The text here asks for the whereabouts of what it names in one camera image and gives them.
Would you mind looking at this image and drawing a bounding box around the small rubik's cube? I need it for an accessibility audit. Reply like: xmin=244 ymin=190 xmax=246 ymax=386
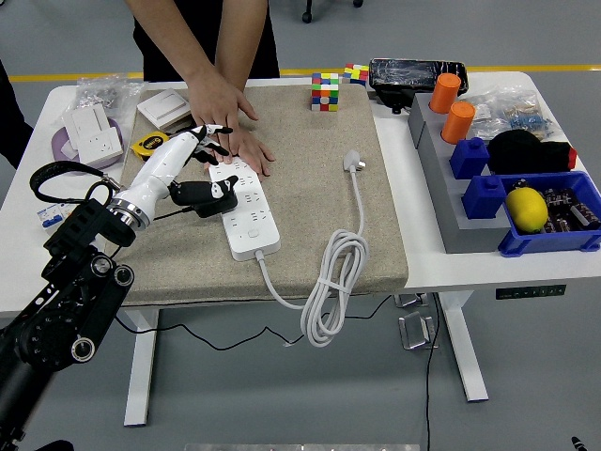
xmin=341 ymin=63 xmax=371 ymax=88

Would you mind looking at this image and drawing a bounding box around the grey stepped block holder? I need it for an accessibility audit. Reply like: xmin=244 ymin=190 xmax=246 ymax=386
xmin=407 ymin=91 xmax=514 ymax=256

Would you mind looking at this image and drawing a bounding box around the yellow lemon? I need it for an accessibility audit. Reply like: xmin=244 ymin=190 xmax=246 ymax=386
xmin=504 ymin=187 xmax=549 ymax=234

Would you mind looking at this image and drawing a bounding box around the blue plastic bin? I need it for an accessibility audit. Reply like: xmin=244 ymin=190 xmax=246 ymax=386
xmin=497 ymin=170 xmax=601 ymax=258

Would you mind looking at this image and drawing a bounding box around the grey-brown mat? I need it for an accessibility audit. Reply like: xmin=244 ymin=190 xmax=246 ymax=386
xmin=105 ymin=84 xmax=409 ymax=306

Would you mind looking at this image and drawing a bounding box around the large rubik's cube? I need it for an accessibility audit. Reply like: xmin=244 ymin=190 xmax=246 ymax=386
xmin=309 ymin=71 xmax=341 ymax=114

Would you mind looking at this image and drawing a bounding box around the white blue circuit breaker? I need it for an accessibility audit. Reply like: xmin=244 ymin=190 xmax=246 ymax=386
xmin=36 ymin=201 xmax=79 ymax=231

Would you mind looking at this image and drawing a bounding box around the person's left hand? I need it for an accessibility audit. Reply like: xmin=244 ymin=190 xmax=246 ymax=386
xmin=203 ymin=127 xmax=276 ymax=178

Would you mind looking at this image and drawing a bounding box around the white socket panel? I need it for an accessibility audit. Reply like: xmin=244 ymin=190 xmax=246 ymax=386
xmin=76 ymin=125 xmax=125 ymax=165

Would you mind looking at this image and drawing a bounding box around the black pouch with red tip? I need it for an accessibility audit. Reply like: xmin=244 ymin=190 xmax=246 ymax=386
xmin=486 ymin=130 xmax=578 ymax=176

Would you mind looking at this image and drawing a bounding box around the orange cylinder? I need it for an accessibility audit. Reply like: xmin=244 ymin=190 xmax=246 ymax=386
xmin=429 ymin=72 xmax=463 ymax=115
xmin=439 ymin=101 xmax=477 ymax=146

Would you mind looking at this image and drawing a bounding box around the white power strip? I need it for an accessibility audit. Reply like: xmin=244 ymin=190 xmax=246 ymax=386
xmin=208 ymin=157 xmax=282 ymax=262

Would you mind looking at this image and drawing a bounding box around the clear bag of blue resistors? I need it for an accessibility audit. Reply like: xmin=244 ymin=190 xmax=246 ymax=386
xmin=504 ymin=91 xmax=558 ymax=142

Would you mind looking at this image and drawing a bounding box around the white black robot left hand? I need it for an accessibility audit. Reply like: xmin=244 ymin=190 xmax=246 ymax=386
xmin=122 ymin=123 xmax=240 ymax=222

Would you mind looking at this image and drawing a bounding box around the black table control panel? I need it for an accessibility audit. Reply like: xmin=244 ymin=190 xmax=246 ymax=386
xmin=495 ymin=284 xmax=567 ymax=301

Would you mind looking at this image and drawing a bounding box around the yellow tape measure with strap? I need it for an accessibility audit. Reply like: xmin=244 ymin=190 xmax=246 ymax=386
xmin=130 ymin=117 xmax=197 ymax=161

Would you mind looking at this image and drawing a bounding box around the white table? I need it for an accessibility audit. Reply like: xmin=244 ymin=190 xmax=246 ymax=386
xmin=0 ymin=70 xmax=601 ymax=428

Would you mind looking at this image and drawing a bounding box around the person's right hand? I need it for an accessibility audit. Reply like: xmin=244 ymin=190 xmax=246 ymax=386
xmin=186 ymin=70 xmax=259 ymax=164

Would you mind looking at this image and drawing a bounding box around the person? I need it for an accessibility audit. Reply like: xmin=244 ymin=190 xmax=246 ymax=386
xmin=0 ymin=58 xmax=35 ymax=170
xmin=133 ymin=0 xmax=281 ymax=82

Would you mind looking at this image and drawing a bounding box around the black plug cord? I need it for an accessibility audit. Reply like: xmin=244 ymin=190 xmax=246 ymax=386
xmin=115 ymin=206 xmax=400 ymax=352

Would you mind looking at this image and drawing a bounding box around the clear bag of screws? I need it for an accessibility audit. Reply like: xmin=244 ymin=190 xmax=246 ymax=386
xmin=74 ymin=76 xmax=145 ymax=117

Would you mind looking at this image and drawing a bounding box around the black wrapped box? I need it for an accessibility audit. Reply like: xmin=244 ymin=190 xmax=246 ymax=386
xmin=368 ymin=57 xmax=470 ymax=116

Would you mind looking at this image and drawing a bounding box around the dark capacitors pile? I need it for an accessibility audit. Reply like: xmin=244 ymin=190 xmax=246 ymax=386
xmin=514 ymin=177 xmax=601 ymax=235

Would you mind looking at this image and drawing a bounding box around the small metal clamp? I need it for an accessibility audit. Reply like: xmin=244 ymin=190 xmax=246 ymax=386
xmin=393 ymin=293 xmax=431 ymax=310

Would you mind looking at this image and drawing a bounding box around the white double wall switch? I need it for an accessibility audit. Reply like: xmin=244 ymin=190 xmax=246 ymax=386
xmin=136 ymin=87 xmax=194 ymax=131

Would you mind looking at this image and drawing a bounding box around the blue block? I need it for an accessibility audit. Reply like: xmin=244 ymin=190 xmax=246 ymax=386
xmin=460 ymin=174 xmax=511 ymax=221
xmin=449 ymin=136 xmax=492 ymax=180

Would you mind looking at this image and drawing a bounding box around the black floor cable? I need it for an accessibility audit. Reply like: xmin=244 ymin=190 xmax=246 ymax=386
xmin=424 ymin=293 xmax=442 ymax=451

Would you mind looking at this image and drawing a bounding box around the large metal clamp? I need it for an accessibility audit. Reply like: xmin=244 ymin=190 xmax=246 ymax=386
xmin=397 ymin=310 xmax=440 ymax=351

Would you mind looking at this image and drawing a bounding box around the purple dish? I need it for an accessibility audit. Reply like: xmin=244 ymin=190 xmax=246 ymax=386
xmin=50 ymin=117 xmax=126 ymax=171

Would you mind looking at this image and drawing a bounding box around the black office chair base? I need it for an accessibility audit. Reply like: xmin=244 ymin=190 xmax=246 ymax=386
xmin=301 ymin=0 xmax=365 ymax=24

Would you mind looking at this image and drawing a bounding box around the white switch panel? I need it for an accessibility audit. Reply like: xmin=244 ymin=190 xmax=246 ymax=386
xmin=62 ymin=103 xmax=112 ymax=147

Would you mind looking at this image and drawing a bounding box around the black plug adapter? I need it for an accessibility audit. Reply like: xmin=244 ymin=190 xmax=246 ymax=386
xmin=191 ymin=187 xmax=239 ymax=219

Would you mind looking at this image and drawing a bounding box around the clear bag of small parts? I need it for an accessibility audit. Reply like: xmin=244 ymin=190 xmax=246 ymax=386
xmin=462 ymin=91 xmax=511 ymax=140

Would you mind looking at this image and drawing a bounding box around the white power strip cord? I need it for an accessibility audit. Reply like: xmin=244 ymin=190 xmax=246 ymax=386
xmin=253 ymin=148 xmax=371 ymax=348

